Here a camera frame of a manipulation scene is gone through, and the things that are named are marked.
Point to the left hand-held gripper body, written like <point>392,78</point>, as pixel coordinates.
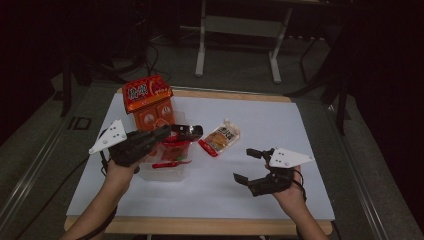
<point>130,146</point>

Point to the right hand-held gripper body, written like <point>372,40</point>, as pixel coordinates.
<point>286,158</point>

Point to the red clear snack packet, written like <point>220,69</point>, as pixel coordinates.
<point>175,150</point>

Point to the black and red snack packet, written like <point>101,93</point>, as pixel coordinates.
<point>188,131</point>

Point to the clear plastic container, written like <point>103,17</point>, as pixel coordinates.
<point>166,174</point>

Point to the large orange snack packet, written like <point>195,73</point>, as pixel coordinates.
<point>146,93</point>

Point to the person's left hand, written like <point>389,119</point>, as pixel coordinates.
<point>120,173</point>

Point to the person's right hand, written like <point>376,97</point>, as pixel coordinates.
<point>290,201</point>

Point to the white table mat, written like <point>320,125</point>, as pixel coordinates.
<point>213,190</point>

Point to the beige snack packet red edge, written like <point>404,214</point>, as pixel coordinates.
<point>220,138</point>

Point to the black metal stand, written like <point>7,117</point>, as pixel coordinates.
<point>340,106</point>

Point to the black rectangular floor frame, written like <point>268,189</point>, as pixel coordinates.
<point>70,123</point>

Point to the metal floor rail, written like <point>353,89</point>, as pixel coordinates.
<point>30,170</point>
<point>360,186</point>

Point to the white metal table frame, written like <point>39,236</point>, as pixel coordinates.
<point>240,26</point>

